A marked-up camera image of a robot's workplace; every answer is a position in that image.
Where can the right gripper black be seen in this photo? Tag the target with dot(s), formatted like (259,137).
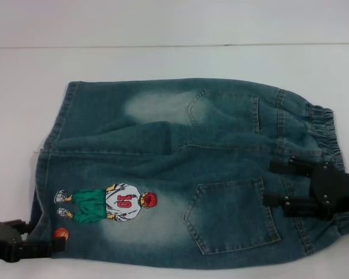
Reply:
(334,189)

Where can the blue denim shorts with embroidery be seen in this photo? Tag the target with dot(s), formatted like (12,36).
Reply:
(163,162)

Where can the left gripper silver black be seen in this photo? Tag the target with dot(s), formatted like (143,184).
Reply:
(4,239)

